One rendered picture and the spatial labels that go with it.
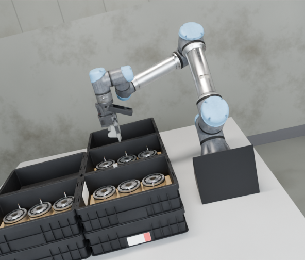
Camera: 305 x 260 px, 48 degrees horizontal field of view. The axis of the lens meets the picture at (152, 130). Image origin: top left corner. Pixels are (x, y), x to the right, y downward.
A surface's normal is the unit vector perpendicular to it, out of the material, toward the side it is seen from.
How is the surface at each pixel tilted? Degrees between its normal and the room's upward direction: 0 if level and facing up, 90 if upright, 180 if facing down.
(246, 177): 90
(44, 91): 90
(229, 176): 90
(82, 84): 90
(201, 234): 0
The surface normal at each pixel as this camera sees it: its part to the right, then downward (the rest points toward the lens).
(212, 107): 0.01, -0.29
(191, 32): -0.04, -0.52
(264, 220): -0.22, -0.92
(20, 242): 0.11, 0.31
